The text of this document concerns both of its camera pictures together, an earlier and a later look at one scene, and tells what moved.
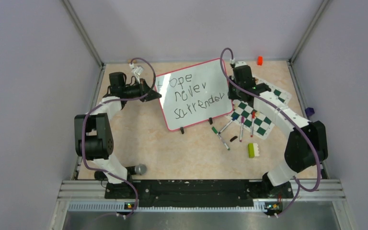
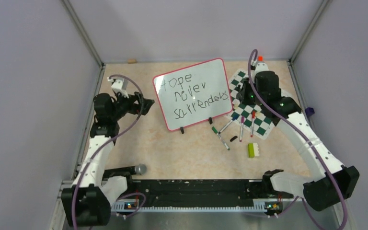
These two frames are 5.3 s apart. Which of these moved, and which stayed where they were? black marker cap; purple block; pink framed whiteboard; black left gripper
Moved: black left gripper
Stayed: purple block; black marker cap; pink framed whiteboard
